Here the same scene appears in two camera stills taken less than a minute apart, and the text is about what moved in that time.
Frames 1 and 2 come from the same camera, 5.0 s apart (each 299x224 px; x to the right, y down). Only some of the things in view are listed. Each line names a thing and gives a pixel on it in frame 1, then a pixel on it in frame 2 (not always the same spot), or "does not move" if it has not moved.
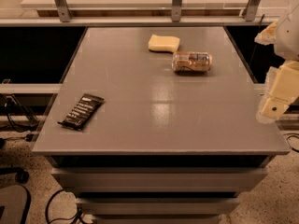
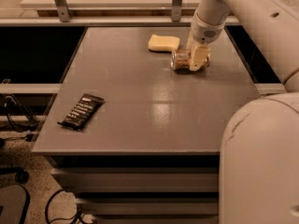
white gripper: [289, 40] to [204, 32]
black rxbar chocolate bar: [82, 112] does not move
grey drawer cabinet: [158, 189] does not move
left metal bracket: [61, 3] does not move
